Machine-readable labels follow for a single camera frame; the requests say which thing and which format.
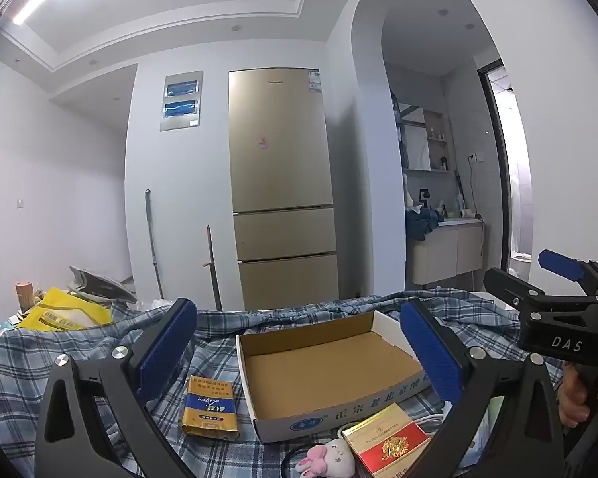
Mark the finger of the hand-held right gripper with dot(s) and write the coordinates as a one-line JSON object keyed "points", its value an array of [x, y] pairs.
{"points": [[560, 261], [508, 286]]}

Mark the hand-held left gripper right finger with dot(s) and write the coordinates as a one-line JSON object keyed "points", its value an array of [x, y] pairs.
{"points": [[428, 353]]}

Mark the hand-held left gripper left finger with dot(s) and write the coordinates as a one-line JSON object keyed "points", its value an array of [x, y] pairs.
{"points": [[167, 348]]}

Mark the red and gold carton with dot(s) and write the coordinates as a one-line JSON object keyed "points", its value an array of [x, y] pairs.
{"points": [[383, 438]]}

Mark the cardboard box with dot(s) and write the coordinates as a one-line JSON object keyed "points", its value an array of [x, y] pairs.
{"points": [[324, 368]]}

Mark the pink and white plush toy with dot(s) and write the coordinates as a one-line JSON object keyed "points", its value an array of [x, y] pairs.
{"points": [[329, 458]]}

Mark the black hair band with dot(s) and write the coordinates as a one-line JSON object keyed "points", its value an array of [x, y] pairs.
{"points": [[289, 454]]}

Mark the person's right hand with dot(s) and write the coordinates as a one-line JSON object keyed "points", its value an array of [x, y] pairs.
{"points": [[574, 393]]}

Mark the clear plastic bag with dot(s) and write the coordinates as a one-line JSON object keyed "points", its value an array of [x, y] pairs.
{"points": [[160, 303]]}

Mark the blue plaid cloth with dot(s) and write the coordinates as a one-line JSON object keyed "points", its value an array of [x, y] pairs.
{"points": [[104, 328]]}

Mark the beige vanity cabinet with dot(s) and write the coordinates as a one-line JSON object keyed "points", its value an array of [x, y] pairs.
{"points": [[443, 254]]}

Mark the gold and blue packet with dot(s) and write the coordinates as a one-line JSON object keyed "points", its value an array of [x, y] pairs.
{"points": [[209, 408]]}

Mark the white paper roll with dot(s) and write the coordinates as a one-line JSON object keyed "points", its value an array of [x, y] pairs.
{"points": [[466, 214]]}

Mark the grey crumpled bag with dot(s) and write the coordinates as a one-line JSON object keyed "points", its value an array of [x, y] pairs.
{"points": [[102, 284]]}

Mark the blue clothes pile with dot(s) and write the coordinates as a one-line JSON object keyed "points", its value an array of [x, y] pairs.
{"points": [[421, 224]]}

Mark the yellow plastic bag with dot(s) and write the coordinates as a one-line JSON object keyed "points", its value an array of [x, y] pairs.
{"points": [[65, 303]]}

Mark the black faucet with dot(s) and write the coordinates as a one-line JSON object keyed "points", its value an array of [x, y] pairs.
{"points": [[423, 194]]}

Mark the wooden canister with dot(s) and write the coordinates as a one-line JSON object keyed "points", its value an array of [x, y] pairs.
{"points": [[24, 295]]}

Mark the gold refrigerator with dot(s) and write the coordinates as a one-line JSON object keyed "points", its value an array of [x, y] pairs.
{"points": [[279, 184]]}

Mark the pink fridge sticker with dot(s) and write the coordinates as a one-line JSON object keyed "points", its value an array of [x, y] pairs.
{"points": [[263, 142]]}

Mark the grey electrical panel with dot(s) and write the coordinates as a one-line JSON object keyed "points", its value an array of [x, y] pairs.
{"points": [[181, 102]]}

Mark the dark door frame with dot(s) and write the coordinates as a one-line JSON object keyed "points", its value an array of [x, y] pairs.
{"points": [[496, 159]]}

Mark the mirror wall cabinet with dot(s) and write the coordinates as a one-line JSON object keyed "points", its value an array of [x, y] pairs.
{"points": [[418, 139]]}

